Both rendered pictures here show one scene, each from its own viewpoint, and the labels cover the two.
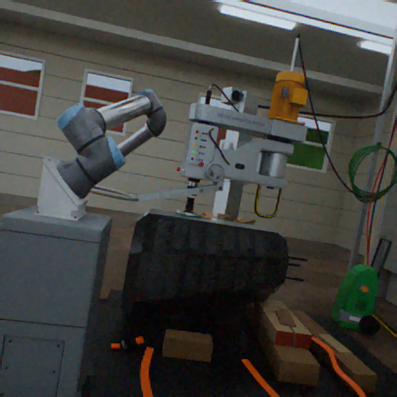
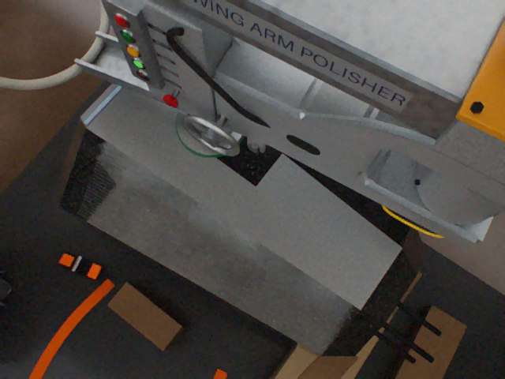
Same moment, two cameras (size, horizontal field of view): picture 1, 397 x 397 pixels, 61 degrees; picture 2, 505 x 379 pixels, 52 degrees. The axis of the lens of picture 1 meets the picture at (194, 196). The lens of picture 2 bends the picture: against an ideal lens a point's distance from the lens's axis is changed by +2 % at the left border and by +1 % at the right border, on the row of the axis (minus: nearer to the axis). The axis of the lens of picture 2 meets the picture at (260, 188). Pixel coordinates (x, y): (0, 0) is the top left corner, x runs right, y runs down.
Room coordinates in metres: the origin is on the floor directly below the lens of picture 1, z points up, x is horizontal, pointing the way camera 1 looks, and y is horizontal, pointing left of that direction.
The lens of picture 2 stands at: (2.25, -0.50, 2.32)
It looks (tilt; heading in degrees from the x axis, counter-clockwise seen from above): 73 degrees down; 37
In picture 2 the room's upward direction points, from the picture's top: 5 degrees clockwise
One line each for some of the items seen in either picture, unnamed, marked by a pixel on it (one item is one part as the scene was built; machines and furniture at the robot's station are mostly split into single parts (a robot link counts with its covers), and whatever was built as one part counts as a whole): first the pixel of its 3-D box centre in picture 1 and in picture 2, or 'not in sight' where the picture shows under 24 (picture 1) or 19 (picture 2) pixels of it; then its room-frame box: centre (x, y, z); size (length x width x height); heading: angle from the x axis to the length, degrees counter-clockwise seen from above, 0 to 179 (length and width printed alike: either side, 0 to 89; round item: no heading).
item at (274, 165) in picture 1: (274, 166); (476, 168); (2.82, -0.62, 1.34); 0.19 x 0.19 x 0.20
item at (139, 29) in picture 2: (194, 144); (137, 45); (2.55, 0.07, 1.37); 0.08 x 0.03 x 0.28; 103
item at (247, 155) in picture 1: (244, 165); (350, 122); (2.75, -0.36, 1.30); 0.74 x 0.23 x 0.49; 103
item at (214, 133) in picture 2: (214, 172); (218, 124); (2.58, -0.12, 1.20); 0.15 x 0.10 x 0.15; 103
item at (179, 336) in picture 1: (187, 345); (147, 316); (2.07, -0.12, 0.07); 0.30 x 0.12 x 0.12; 95
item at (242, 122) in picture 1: (245, 126); (369, 22); (2.75, -0.32, 1.62); 0.96 x 0.25 x 0.17; 103
